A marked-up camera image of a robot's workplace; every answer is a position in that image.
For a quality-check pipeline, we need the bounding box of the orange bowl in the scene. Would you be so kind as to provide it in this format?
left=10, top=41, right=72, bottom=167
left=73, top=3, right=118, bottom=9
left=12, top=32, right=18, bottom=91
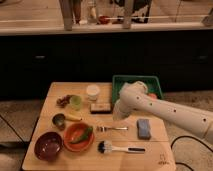
left=63, top=122, right=94, bottom=152

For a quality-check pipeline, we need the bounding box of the green plastic tray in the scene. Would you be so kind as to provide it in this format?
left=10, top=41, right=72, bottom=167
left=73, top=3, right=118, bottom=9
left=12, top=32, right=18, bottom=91
left=112, top=75, right=163, bottom=103

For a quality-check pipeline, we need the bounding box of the small metal cup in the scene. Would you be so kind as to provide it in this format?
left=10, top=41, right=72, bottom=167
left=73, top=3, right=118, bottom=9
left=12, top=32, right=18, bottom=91
left=52, top=113, right=65, bottom=130

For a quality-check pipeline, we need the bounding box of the black cable on floor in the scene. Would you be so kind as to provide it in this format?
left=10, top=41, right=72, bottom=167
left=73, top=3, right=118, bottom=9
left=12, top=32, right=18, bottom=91
left=170, top=134, right=213, bottom=171

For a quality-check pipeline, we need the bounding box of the blue sponge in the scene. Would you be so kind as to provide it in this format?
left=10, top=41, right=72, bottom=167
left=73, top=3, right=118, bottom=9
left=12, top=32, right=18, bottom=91
left=137, top=119, right=151, bottom=140

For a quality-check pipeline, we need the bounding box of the wooden block eraser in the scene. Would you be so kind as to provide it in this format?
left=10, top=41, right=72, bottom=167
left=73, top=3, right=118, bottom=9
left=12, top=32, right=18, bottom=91
left=90, top=103, right=111, bottom=114

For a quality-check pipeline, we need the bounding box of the orange fruit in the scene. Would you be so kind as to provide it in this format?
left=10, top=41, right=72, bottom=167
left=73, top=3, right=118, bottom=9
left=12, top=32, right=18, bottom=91
left=148, top=93, right=157, bottom=99

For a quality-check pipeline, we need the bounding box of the green pepper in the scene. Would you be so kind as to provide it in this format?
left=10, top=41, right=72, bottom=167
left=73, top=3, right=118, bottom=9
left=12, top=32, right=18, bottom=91
left=71, top=126, right=93, bottom=144

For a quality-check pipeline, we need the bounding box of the dark purple bowl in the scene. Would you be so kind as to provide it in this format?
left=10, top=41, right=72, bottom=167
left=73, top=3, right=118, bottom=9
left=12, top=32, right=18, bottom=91
left=34, top=132, right=62, bottom=162

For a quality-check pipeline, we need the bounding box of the red object on shelf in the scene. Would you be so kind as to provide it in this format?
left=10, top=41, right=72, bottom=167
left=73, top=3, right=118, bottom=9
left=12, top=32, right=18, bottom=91
left=99, top=16, right=110, bottom=24

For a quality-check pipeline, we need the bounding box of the dish brush with black handle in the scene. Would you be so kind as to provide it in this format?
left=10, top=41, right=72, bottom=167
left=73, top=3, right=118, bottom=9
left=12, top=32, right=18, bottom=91
left=97, top=141, right=145, bottom=154

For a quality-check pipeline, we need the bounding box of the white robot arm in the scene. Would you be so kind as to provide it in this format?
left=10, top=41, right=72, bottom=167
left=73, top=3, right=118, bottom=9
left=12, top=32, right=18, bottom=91
left=113, top=81, right=213, bottom=144

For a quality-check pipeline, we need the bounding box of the white plastic cup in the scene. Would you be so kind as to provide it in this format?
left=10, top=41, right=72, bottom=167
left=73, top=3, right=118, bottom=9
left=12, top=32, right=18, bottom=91
left=86, top=84, right=100, bottom=101

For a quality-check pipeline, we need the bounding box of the silver fork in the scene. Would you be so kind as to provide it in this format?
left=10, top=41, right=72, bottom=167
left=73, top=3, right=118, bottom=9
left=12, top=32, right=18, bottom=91
left=96, top=126, right=129, bottom=132

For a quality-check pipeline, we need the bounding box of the green plastic cup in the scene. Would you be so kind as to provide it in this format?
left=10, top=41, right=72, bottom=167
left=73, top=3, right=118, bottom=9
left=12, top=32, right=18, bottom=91
left=70, top=95, right=82, bottom=110

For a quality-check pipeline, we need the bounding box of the yellow banana toy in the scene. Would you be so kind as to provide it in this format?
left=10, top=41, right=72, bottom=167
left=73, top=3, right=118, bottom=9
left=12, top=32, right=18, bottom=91
left=65, top=114, right=82, bottom=121

